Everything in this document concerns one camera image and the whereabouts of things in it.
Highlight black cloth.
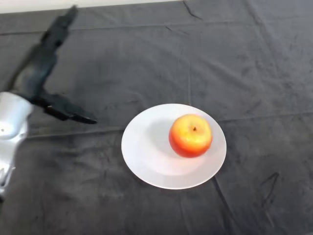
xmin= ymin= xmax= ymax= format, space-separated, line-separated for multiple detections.
xmin=0 ymin=0 xmax=313 ymax=235

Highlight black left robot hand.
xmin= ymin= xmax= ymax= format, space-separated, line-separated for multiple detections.
xmin=5 ymin=5 xmax=98 ymax=125

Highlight red and yellow apple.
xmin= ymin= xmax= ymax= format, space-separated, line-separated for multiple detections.
xmin=168 ymin=114 xmax=213 ymax=158

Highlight white round plate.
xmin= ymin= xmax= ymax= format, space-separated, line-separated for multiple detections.
xmin=121 ymin=103 xmax=227 ymax=190

